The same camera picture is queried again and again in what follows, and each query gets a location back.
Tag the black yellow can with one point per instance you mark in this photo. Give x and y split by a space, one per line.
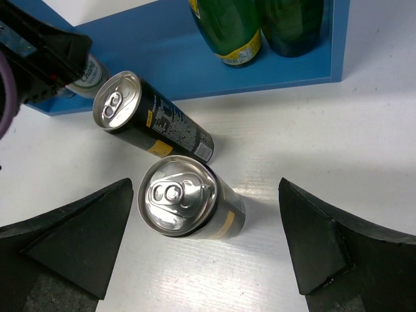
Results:
182 198

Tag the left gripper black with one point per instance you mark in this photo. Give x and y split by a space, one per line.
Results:
43 58

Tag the green bottle yellow label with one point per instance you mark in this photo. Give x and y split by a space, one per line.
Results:
230 28

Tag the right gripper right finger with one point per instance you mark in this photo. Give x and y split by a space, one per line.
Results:
343 262

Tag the clear Chang bottle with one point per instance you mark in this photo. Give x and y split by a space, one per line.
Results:
95 75

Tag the green Perrier bottle red label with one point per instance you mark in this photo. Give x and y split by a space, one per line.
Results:
291 27

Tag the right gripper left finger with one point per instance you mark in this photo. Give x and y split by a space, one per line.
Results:
63 260

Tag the blue and yellow wooden shelf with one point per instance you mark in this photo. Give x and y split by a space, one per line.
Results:
160 42

